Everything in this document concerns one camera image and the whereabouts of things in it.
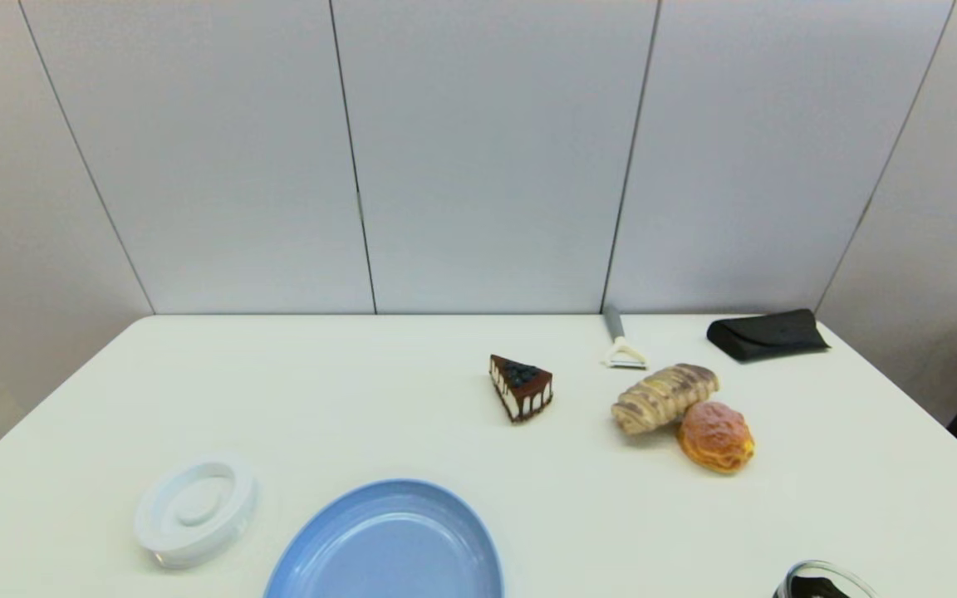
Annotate long twisted striped bread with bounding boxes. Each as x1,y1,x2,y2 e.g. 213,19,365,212
611,363,720,436

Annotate chocolate blueberry cake slice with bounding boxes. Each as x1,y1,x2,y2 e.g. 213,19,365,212
489,355,554,424

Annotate blue oval plate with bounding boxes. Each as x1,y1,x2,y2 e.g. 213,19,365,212
263,479,504,598

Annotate round golden cream puff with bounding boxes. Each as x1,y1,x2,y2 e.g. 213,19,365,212
678,401,756,474

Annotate black glasses case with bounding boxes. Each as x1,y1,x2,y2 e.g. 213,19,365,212
706,309,831,364

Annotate white round lid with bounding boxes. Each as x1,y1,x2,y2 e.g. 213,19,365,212
134,453,258,571

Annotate clear glass jar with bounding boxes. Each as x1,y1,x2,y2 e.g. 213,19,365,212
773,560,878,598

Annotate grey-handled white peeler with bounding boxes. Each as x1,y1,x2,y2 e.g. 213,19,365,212
603,306,649,370

